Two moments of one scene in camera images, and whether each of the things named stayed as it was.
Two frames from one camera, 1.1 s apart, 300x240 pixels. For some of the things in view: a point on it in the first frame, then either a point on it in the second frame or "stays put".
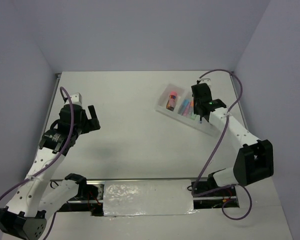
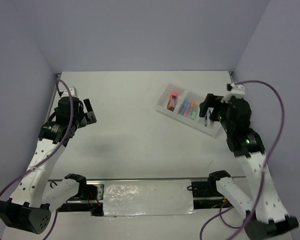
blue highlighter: x=183 y=107 stays put
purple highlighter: x=186 y=111 stays put
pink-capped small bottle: x=171 y=101 stays put
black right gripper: x=194 y=111 -> x=211 y=100
